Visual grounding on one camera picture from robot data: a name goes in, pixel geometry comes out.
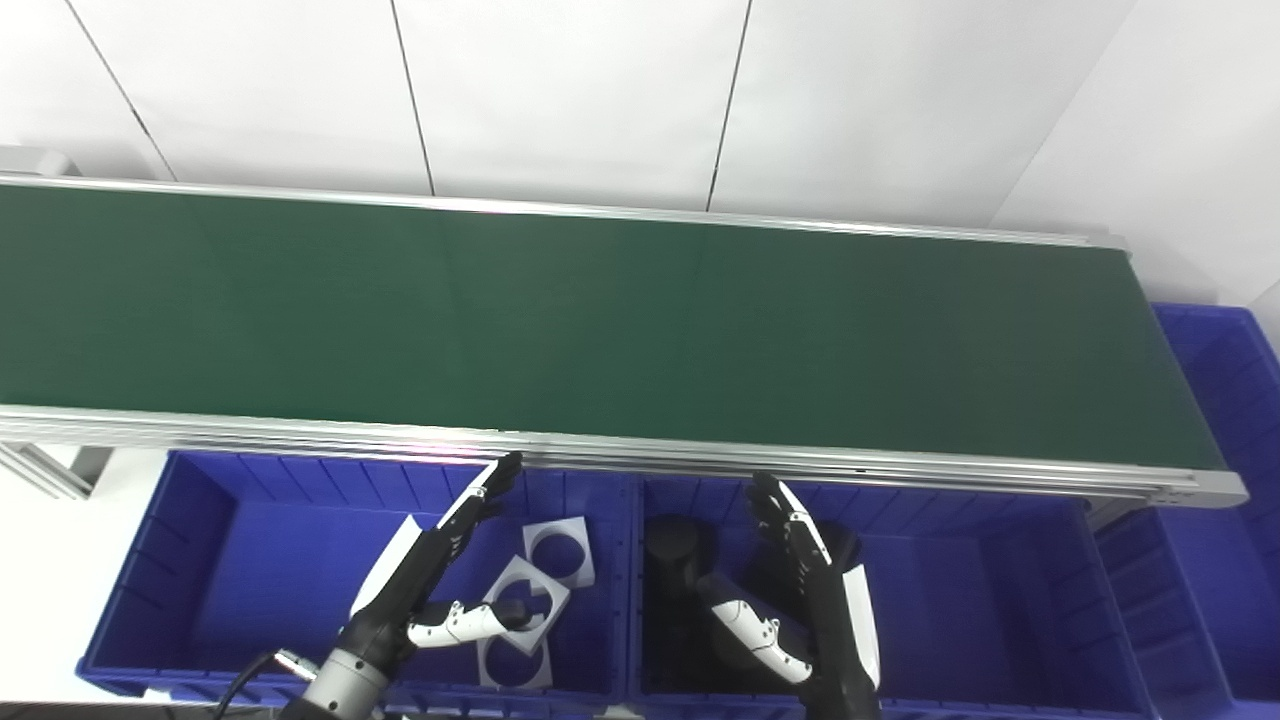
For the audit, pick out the black cylinder part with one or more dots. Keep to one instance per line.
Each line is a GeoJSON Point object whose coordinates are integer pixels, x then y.
{"type": "Point", "coordinates": [675, 545]}

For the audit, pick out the blue plastic bin white parts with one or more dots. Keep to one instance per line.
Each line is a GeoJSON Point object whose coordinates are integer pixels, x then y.
{"type": "Point", "coordinates": [260, 570]}

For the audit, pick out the aluminium conveyor support frame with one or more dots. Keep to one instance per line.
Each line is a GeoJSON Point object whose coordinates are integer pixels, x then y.
{"type": "Point", "coordinates": [45, 468]}

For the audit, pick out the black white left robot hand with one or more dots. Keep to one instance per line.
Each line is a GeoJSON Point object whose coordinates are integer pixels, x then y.
{"type": "Point", "coordinates": [395, 600]}

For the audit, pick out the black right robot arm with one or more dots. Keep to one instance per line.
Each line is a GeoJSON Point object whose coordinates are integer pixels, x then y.
{"type": "Point", "coordinates": [840, 716]}

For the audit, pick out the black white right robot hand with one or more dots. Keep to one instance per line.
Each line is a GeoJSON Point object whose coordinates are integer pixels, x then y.
{"type": "Point", "coordinates": [835, 640]}

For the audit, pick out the white square part round hole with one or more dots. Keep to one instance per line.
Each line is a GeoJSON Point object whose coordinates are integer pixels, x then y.
{"type": "Point", "coordinates": [490, 678]}
{"type": "Point", "coordinates": [585, 550]}
{"type": "Point", "coordinates": [555, 597]}

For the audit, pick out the blue plastic bin black parts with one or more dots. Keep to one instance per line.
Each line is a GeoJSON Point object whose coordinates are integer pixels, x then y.
{"type": "Point", "coordinates": [980, 620]}

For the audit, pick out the grey conveyor end box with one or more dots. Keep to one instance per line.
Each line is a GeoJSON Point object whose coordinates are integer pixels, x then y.
{"type": "Point", "coordinates": [35, 162]}

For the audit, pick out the green conveyor belt aluminium frame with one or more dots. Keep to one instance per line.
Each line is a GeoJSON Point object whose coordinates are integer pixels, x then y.
{"type": "Point", "coordinates": [600, 310]}

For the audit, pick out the empty blue plastic bin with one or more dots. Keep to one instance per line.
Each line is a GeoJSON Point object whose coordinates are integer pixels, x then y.
{"type": "Point", "coordinates": [1220, 430]}

